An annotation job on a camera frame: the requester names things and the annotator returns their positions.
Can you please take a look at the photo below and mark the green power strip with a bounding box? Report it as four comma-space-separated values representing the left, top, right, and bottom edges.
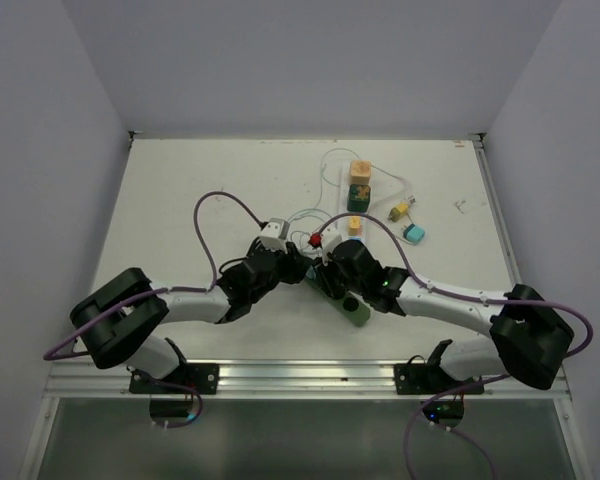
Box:
305, 269, 371, 328

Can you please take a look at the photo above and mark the teal USB charger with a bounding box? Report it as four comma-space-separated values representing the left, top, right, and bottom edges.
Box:
402, 224, 425, 245

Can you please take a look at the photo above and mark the yellow USB charger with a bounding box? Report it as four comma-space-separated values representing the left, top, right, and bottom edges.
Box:
388, 202, 410, 223

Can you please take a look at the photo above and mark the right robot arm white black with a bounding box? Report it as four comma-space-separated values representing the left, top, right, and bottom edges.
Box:
325, 239, 574, 393

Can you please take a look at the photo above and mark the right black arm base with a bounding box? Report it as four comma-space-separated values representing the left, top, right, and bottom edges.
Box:
393, 355, 484, 396

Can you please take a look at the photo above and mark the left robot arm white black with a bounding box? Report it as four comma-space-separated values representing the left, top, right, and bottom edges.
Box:
69, 242, 312, 393

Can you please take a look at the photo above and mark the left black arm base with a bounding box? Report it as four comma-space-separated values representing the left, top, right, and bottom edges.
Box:
129, 363, 220, 395

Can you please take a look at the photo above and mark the small yellow plug on strip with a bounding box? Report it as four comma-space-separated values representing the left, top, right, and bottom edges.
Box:
348, 216, 362, 237

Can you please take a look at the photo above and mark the orange cube socket adapter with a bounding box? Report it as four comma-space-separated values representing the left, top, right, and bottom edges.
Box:
349, 160, 372, 185

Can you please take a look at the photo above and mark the white power strip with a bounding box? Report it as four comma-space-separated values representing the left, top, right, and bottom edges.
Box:
336, 160, 371, 242

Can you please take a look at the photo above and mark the dark green cube adapter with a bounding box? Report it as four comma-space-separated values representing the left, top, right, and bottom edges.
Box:
346, 184, 371, 213

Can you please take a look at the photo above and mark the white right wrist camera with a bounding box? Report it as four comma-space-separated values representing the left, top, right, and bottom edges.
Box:
308, 225, 342, 257

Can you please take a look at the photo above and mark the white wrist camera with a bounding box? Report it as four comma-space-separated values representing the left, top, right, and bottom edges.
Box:
308, 225, 342, 257
258, 218, 289, 253

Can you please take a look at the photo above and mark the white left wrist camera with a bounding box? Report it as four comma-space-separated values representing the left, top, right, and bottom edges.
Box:
258, 218, 289, 253

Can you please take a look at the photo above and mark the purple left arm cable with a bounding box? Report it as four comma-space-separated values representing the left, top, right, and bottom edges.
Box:
43, 191, 269, 361

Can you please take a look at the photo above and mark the aluminium mounting rail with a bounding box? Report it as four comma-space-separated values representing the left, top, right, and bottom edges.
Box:
44, 357, 571, 401

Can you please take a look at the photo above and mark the light blue charging cable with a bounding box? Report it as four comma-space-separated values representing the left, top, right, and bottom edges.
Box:
287, 147, 361, 251

